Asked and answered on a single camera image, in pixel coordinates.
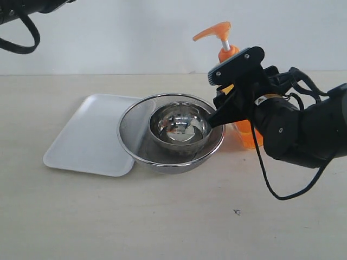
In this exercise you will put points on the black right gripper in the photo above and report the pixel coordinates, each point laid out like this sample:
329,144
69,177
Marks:
253,96

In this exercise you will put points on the orange soap pump bottle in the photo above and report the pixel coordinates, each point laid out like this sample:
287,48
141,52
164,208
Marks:
221,31

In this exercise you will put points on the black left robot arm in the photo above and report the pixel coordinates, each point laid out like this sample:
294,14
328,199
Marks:
10,9

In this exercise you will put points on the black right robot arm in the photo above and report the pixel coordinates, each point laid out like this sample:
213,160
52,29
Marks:
299,124

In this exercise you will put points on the small stainless steel bowl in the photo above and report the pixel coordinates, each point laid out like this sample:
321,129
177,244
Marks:
180,127

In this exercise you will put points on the white rectangular plastic tray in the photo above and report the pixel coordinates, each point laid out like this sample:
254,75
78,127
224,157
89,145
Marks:
88,143

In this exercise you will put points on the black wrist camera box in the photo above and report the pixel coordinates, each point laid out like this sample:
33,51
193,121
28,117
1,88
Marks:
237,66

